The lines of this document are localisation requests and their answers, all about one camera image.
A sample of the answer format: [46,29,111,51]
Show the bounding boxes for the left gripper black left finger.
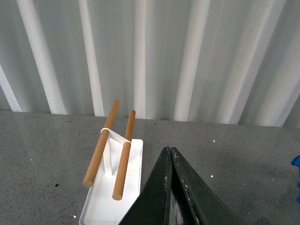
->
[119,147,173,225]

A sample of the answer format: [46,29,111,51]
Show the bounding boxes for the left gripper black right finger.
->
[171,147,241,225]

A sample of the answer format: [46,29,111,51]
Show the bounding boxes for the blue microfiber cloth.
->
[291,154,300,204]

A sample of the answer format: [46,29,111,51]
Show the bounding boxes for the right wooden rack bar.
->
[112,110,135,201]

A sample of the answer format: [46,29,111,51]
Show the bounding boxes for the wooden rack bar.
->
[112,110,135,201]
[82,99,120,188]

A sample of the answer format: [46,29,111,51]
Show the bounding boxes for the white rack stand base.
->
[79,128,143,225]

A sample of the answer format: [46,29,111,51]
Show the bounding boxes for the left wooden rack bar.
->
[82,99,120,188]

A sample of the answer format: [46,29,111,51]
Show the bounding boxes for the white pleated curtain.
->
[0,0,300,128]

